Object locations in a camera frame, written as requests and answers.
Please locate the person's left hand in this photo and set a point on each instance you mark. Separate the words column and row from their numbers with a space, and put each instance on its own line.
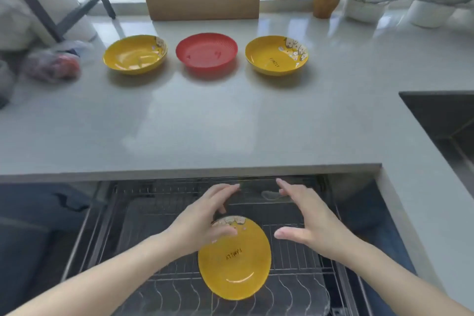
column 192, row 223

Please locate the person's right hand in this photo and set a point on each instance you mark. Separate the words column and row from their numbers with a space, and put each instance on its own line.
column 322, row 230

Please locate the person's right thumb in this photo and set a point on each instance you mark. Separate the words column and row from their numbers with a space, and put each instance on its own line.
column 290, row 233

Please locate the person's left thumb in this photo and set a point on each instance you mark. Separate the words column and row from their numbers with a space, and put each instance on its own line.
column 225, row 231

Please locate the yellow plate with cartoon print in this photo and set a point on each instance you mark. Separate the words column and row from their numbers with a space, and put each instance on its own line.
column 237, row 264

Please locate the person's left forearm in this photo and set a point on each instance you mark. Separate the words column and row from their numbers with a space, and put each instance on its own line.
column 96, row 282

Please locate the person's right forearm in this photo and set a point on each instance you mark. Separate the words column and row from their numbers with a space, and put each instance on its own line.
column 400, row 286

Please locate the grey drip tray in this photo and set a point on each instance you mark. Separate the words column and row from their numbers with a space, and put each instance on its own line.
column 163, row 290

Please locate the yellow bowl with cartoon print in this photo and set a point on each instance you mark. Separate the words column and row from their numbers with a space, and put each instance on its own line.
column 133, row 55
column 276, row 56

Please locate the red plastic plate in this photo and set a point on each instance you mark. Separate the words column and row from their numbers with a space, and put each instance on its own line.
column 206, row 51

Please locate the dark kitchen sink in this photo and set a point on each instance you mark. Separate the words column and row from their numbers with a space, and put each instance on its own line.
column 444, row 123

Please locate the wooden mortar cup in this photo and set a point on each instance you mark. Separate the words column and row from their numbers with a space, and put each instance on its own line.
column 325, row 3

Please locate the white ceramic bowl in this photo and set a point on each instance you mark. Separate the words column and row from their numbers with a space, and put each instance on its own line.
column 364, row 12

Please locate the clear plastic bag with produce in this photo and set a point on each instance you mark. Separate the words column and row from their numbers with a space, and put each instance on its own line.
column 52, row 64

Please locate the white bundled cloth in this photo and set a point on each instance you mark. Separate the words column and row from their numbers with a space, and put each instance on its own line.
column 22, row 19

